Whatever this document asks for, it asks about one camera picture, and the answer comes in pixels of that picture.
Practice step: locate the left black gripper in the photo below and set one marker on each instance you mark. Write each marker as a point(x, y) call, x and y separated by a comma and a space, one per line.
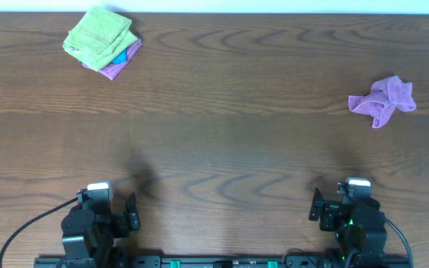
point(124, 219)

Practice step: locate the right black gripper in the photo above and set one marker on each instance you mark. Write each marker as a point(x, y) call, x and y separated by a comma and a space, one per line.
point(325, 215)

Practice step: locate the purple microfiber cloth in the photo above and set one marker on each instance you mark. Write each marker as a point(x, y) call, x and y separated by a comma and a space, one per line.
point(384, 98)

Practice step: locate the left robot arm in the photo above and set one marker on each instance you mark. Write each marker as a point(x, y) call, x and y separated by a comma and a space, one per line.
point(90, 230)

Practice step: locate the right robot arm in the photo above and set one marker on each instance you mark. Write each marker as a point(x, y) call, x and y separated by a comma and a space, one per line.
point(358, 226)

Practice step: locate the folded purple cloth bottom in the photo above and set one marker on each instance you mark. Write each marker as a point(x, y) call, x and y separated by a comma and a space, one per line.
point(111, 71)

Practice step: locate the folded green cloth lower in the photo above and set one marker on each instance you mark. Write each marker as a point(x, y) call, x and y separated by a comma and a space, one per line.
point(97, 49)

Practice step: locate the folded green cloth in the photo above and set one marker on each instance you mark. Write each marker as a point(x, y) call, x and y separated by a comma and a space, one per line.
point(102, 20)
point(97, 49)

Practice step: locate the folded blue cloth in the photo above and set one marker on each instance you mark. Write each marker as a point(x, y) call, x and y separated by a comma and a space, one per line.
point(121, 58)

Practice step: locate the folded green cloth top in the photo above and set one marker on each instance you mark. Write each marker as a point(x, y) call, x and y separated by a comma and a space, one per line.
point(102, 20)

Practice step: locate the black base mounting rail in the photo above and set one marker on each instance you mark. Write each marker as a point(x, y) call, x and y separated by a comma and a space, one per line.
point(153, 261)

